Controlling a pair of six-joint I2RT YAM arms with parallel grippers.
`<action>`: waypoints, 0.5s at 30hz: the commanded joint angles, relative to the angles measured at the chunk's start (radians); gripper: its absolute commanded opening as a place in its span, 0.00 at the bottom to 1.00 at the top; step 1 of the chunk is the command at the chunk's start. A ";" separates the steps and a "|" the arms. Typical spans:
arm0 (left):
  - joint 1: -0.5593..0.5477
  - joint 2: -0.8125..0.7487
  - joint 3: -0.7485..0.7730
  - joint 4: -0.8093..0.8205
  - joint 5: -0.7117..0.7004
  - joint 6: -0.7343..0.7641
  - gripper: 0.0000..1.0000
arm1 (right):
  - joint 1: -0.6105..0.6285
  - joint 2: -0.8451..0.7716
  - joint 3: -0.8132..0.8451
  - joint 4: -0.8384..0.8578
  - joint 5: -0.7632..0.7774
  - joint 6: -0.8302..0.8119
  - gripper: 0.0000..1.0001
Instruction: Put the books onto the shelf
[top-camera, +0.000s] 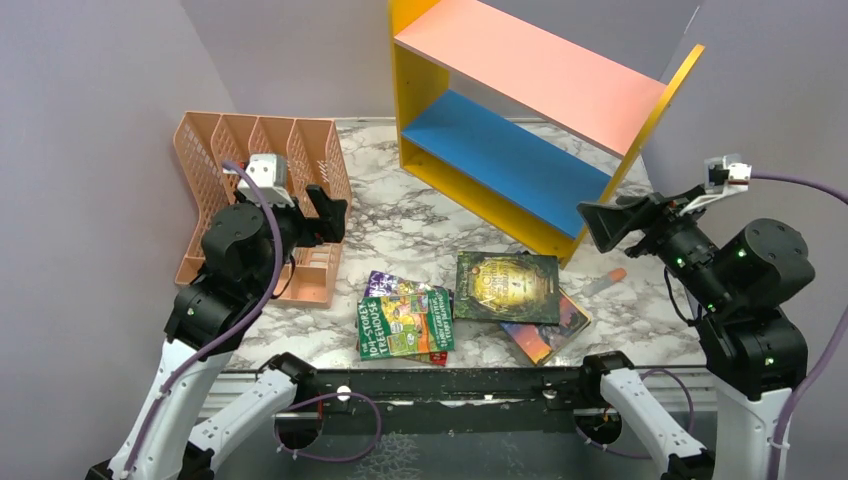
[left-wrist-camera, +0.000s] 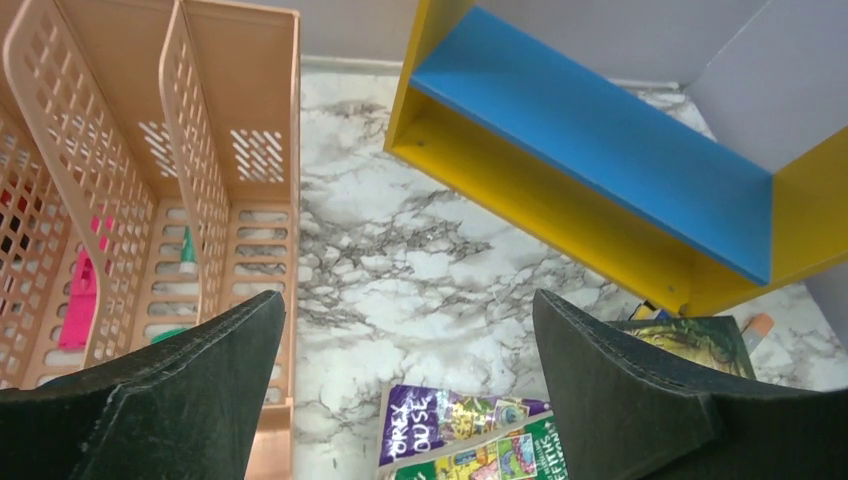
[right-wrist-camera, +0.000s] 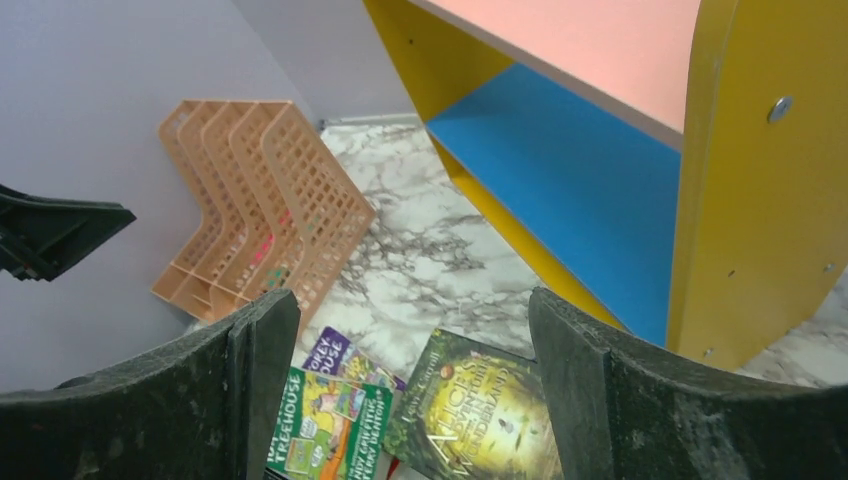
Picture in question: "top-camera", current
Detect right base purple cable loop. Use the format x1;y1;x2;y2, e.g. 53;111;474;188
573;368;696;462

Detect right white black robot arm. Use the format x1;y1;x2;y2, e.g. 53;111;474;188
576;188;815;479

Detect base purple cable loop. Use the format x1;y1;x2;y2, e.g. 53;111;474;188
274;392;384;464
573;368;696;462

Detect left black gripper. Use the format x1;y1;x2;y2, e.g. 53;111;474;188
238;183;348;297

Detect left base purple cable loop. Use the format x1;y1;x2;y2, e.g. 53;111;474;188
274;392;384;464

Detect green 104-storey treehouse book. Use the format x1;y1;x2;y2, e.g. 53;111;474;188
356;289;455;361

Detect red 13-storey treehouse book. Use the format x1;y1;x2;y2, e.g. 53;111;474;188
404;352;448;366

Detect orange plastic file organizer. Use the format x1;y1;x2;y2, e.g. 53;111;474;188
173;111;353;310

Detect orange capped marker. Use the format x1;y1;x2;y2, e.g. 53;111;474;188
581;268;627;297

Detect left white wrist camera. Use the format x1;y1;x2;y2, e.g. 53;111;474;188
229;153;294;207

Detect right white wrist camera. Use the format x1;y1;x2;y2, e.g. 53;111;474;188
679;154;752;216

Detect purple 52-storey treehouse book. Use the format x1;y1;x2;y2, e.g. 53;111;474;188
364;270;433;297

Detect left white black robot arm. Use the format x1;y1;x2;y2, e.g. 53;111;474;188
86;184;349;479

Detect yellow pink blue bookshelf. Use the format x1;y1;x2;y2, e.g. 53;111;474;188
387;1;704;264

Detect black mounting rail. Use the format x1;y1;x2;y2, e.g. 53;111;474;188
274;367;624;448

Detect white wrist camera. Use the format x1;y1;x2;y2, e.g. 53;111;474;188
679;154;752;216
229;153;294;207

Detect Jane Eyre book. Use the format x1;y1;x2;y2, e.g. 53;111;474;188
501;288;591;366

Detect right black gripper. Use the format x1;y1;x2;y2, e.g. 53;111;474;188
577;181;739;310

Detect dark green Alice book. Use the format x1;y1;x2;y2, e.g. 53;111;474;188
453;251;560;325

